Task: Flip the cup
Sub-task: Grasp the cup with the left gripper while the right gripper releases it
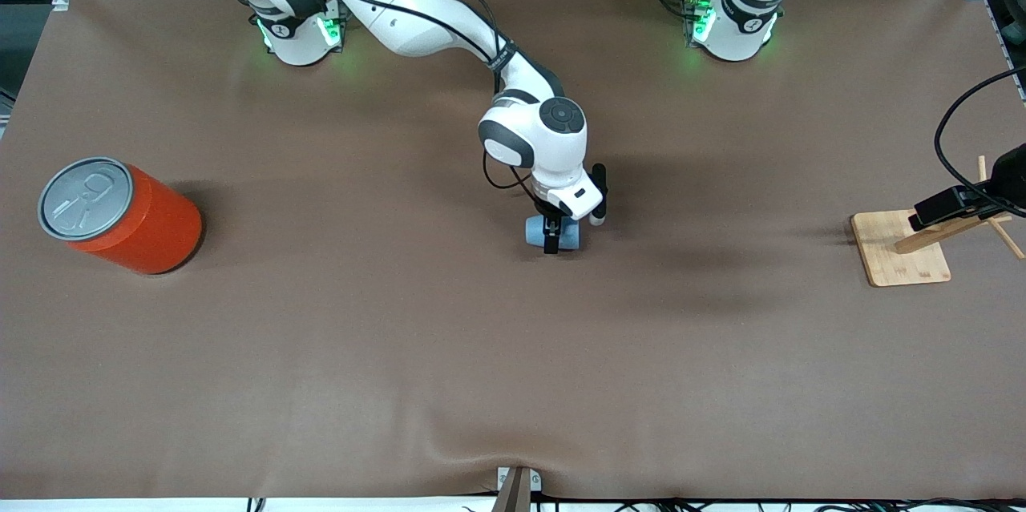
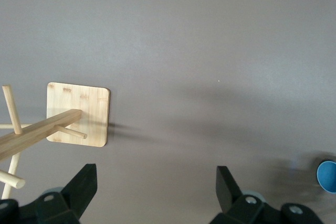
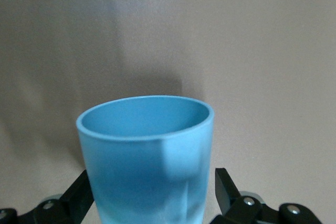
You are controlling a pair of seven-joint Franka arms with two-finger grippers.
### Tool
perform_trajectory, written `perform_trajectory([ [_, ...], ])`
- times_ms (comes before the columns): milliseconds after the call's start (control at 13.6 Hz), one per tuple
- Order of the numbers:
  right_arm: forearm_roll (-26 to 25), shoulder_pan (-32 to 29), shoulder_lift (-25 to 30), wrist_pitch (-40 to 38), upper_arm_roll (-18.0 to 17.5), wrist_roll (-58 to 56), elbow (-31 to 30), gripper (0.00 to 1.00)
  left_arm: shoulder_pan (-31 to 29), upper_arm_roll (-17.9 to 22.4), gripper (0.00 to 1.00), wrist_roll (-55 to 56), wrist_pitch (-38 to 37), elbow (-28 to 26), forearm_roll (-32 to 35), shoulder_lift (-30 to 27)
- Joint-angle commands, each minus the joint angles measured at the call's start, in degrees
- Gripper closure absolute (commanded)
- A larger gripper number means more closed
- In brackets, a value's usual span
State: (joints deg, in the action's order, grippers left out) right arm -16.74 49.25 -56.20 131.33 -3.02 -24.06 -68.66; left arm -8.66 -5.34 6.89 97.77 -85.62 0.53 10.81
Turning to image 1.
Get light blue plastic cup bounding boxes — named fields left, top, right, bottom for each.
left=525, top=215, right=580, bottom=251

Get wooden cup rack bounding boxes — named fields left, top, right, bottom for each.
left=850, top=155, right=1026, bottom=288

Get brown table mat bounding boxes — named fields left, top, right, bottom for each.
left=0, top=0, right=1026, bottom=501

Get metal table clamp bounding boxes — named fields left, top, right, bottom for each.
left=491, top=466, right=543, bottom=512

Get red can with grey lid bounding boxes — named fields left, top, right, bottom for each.
left=38, top=157, right=203, bottom=275

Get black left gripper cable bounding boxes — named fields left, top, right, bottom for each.
left=934, top=66, right=1026, bottom=218

